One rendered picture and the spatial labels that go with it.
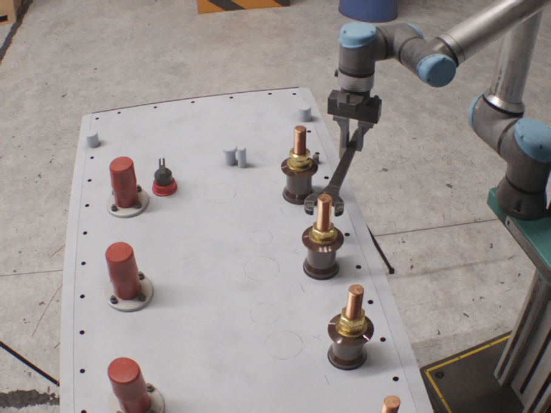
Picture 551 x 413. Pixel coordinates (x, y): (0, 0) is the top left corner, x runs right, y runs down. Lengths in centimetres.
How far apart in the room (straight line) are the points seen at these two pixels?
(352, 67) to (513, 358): 144
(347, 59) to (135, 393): 90
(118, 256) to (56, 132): 345
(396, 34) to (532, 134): 56
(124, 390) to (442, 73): 98
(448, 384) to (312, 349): 135
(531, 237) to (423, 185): 222
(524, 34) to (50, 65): 474
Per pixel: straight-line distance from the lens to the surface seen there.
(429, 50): 155
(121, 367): 125
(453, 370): 275
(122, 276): 148
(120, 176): 171
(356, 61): 158
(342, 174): 166
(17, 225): 409
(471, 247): 377
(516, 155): 194
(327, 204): 145
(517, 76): 197
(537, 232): 200
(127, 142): 205
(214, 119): 210
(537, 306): 237
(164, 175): 177
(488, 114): 202
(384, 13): 627
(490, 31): 161
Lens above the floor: 248
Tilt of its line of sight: 41 degrees down
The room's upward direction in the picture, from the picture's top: straight up
